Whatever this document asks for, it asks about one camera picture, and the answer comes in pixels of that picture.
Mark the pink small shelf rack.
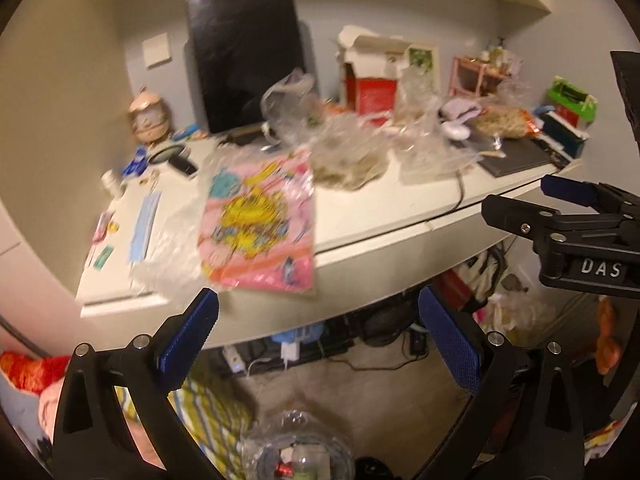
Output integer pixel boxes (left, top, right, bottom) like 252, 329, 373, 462
448, 55, 508, 98

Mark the blue face mask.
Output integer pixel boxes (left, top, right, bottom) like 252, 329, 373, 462
129, 192, 162, 263

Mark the white wall switch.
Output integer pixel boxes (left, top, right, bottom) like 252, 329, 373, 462
141, 32, 172, 68

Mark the framed picture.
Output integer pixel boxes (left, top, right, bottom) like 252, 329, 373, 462
407, 44, 440, 91

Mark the red orange cloth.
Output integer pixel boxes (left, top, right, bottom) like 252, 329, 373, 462
0, 351, 70, 396

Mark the white power strip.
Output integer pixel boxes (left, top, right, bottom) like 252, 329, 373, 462
222, 346, 247, 374

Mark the torn white red box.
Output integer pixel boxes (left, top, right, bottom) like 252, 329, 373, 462
337, 25, 410, 116

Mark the clear trash bin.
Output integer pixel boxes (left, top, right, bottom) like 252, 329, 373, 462
242, 410, 355, 479

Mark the clear wrapper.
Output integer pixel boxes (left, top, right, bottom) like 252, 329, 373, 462
131, 200, 207, 302

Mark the black tablet screen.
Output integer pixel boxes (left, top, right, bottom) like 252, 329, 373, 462
186, 0, 306, 133

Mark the bag of nuts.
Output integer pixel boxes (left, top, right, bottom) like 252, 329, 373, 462
470, 104, 539, 139

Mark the black notebook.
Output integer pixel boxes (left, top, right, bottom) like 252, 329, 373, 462
478, 139, 551, 178

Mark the white computer mouse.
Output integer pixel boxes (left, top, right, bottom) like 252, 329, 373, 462
440, 122, 471, 142

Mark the white desk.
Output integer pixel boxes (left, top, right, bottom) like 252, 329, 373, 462
76, 160, 556, 349

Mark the striped yellow bedsheet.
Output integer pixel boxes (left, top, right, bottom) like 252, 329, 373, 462
114, 358, 256, 480

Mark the black magnifying glass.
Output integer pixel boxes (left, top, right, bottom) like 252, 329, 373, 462
148, 144, 198, 179

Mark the round head figurine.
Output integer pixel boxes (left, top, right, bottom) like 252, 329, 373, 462
129, 86, 170, 145

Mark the black cable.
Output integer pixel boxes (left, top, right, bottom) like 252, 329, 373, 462
424, 169, 467, 224

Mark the pink cartoon snack bag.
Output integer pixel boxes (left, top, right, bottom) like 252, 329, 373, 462
196, 148, 316, 294

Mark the green box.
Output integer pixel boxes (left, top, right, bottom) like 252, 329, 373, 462
547, 76, 598, 127

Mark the clear plastic bag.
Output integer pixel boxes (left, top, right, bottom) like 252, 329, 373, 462
260, 67, 390, 192

